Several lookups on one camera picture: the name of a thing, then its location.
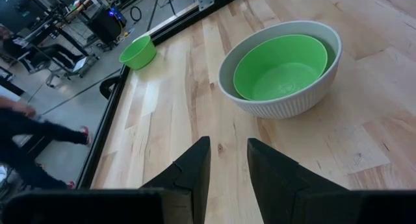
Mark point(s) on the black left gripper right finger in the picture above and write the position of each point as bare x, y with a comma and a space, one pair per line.
273, 178

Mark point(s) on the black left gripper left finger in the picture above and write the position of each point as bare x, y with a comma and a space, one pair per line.
188, 175

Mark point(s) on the white ribbed ceramic bowl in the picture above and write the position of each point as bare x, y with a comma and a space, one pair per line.
292, 107

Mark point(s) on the green plastic bowl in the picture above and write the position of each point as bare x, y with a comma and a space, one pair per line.
279, 71
138, 53

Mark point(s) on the person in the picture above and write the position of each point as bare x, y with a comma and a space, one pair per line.
29, 130
8, 42

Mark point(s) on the black computer tower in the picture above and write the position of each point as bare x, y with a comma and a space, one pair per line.
107, 26

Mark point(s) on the black office chair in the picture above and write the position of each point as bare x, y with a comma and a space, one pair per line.
61, 60

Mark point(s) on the black tripod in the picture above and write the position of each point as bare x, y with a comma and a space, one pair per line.
155, 6

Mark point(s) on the cluttered work desk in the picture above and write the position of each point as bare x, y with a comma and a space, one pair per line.
35, 16

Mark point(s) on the black aluminium table frame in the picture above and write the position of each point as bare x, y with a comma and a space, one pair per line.
102, 136

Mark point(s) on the black curved frame bracket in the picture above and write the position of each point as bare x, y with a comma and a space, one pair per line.
109, 86

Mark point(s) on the silver metal bracket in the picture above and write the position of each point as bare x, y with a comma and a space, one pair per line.
204, 0

